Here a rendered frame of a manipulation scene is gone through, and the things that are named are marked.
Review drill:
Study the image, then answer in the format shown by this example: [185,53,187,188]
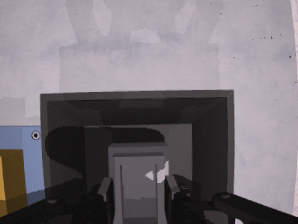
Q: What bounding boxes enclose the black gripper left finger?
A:
[0,177,115,224]

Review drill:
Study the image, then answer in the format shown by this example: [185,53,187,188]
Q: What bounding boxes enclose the brass-yellow rectangular block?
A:
[0,149,28,217]

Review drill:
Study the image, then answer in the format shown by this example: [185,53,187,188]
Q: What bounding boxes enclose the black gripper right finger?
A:
[164,175,298,224]

